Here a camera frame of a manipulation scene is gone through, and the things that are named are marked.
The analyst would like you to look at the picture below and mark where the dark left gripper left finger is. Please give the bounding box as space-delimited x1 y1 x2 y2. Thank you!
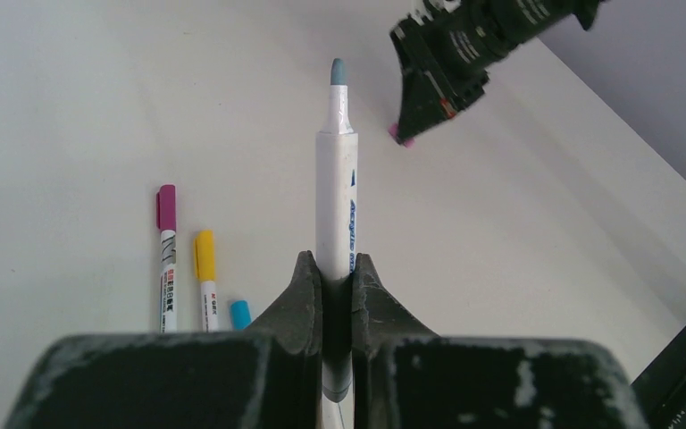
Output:
6 251 322 428

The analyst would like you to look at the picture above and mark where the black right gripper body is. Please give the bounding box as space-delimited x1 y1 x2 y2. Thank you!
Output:
389 12 491 118

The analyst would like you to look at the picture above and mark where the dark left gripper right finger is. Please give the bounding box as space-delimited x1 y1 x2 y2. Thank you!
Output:
351 254 648 428

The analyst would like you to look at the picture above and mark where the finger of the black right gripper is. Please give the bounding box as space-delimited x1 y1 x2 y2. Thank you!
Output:
396 64 456 146

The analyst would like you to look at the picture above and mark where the light pink pen cap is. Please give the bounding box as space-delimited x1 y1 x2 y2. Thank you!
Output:
388 122 416 149

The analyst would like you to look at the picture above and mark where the blue pen cap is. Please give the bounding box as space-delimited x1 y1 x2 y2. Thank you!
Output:
229 299 252 331

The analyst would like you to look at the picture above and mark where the grey white pen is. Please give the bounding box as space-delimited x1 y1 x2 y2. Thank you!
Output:
314 58 358 428

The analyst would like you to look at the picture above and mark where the yellow pen cap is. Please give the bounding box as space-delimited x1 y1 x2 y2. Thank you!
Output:
194 230 217 282

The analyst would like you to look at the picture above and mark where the green white pen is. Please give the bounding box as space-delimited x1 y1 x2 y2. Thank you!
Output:
159 230 177 333

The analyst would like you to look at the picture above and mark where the magenta pen cap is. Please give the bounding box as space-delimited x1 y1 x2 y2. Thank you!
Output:
155 184 177 231

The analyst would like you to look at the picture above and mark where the brown white pen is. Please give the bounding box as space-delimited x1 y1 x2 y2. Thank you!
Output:
200 280 219 332

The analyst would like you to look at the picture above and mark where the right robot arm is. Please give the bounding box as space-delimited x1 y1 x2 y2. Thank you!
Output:
389 0 600 147

